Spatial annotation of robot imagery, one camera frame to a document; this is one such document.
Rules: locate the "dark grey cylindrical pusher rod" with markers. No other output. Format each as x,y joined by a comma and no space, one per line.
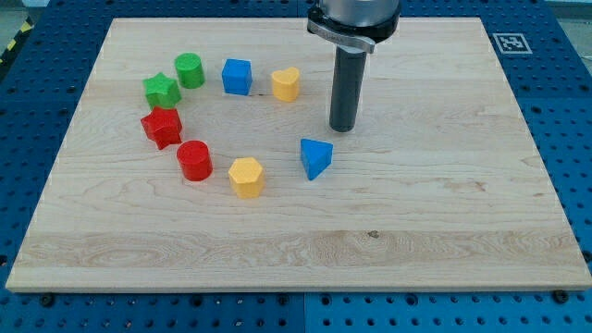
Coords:
346,88

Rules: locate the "blue triangle block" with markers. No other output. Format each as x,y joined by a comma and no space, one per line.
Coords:
316,156

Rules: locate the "yellow hexagon block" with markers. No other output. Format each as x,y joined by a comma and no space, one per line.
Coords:
247,177

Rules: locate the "yellow heart block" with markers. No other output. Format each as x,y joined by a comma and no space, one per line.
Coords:
286,84

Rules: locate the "blue cube block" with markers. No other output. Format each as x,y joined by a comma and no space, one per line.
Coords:
237,76

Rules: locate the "green cylinder block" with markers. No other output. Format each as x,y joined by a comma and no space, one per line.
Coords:
190,70

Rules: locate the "white fiducial marker tag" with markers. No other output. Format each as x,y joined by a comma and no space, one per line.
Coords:
512,43

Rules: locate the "light wooden board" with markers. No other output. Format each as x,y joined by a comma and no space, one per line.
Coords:
439,187

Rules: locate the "red cylinder block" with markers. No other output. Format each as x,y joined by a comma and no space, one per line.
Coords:
195,160

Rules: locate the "green star block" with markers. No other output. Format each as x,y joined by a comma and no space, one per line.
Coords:
160,90

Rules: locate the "red star block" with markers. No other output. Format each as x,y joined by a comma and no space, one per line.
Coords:
163,126

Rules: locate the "yellow black hazard tape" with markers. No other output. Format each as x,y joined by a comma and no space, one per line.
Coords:
17,42

